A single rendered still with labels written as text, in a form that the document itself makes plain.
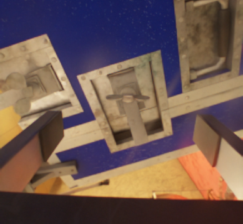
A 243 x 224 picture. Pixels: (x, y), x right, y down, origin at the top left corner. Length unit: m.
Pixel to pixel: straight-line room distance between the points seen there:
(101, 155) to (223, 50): 0.28
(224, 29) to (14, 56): 0.30
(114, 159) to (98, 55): 0.22
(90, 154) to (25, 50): 0.22
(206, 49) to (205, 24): 0.04
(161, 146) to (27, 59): 0.29
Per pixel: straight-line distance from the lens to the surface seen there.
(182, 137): 0.38
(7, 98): 0.29
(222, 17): 0.31
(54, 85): 0.29
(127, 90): 0.27
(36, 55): 0.28
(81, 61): 0.26
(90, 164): 0.38
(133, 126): 0.27
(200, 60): 0.32
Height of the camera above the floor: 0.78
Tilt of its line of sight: 1 degrees up
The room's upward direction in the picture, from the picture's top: 107 degrees counter-clockwise
